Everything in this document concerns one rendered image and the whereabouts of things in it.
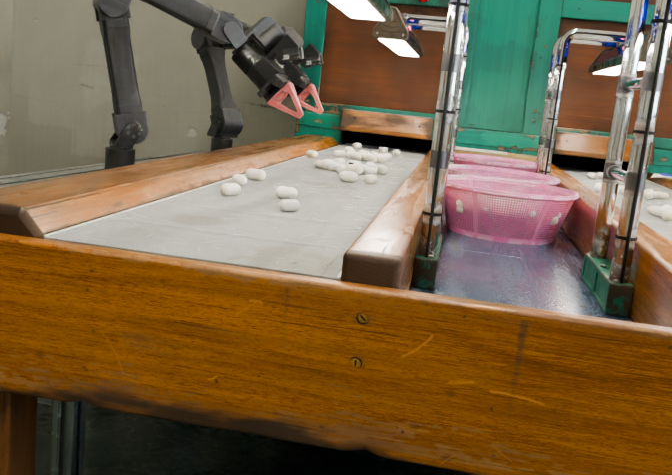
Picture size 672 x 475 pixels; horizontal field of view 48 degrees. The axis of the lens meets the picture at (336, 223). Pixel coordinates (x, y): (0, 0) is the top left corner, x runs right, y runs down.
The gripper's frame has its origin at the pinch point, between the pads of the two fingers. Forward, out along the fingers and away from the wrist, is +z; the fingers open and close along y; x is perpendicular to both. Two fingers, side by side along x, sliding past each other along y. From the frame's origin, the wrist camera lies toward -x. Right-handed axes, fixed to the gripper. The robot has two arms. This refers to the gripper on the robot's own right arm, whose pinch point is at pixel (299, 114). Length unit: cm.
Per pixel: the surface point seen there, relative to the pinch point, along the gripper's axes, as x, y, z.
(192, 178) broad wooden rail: 11, -55, 3
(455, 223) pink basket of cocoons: -12.1, -27.6, 39.1
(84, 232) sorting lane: 10, -96, 7
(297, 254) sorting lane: -5, -93, 24
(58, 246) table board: 9, -102, 8
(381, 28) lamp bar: -26.2, 2.5, -1.1
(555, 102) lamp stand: -45, 24, 38
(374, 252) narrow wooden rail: -12, -99, 29
